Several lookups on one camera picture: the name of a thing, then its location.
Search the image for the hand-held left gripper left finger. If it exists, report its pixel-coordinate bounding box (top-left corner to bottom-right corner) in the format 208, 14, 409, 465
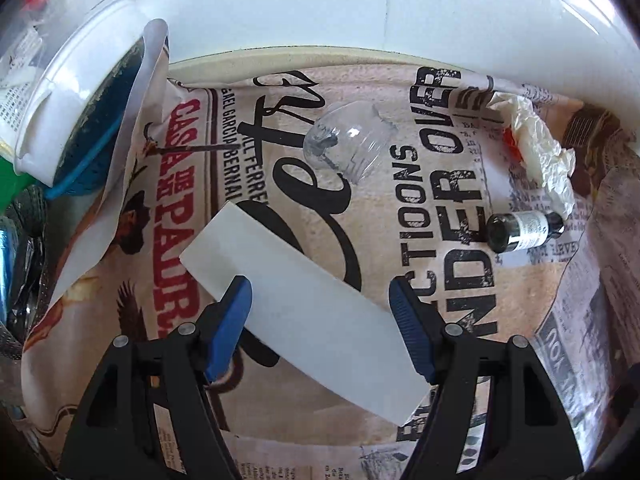
59, 275, 253, 480

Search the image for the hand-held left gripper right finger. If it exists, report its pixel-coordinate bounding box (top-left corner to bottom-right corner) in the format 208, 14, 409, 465
389, 276, 586, 480

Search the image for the white plastic strip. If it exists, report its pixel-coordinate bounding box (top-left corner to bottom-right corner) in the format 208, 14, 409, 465
179, 200, 432, 426

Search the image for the small dark glass bottle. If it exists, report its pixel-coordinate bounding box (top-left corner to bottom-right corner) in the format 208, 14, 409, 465
486, 211, 566, 253

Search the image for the printed newspaper tablecloth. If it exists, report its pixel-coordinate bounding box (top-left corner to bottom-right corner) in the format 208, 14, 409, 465
20, 47, 640, 480

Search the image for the clear plastic cup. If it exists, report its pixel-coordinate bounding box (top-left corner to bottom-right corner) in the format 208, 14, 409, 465
302, 101, 396, 183

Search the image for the orange peel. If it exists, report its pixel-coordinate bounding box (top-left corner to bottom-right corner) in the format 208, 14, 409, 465
502, 127, 526, 161

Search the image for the blue strainer basket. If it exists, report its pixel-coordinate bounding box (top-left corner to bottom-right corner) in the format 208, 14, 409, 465
47, 42, 146, 196

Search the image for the crumpled white tissue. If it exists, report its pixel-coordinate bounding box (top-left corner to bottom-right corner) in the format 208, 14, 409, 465
487, 91, 577, 217

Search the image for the white plastic basin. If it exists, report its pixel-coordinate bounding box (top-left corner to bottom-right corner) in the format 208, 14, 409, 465
14, 0, 168, 186

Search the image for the blue white plastic bag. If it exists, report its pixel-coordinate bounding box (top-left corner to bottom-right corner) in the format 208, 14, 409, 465
0, 10, 56, 131

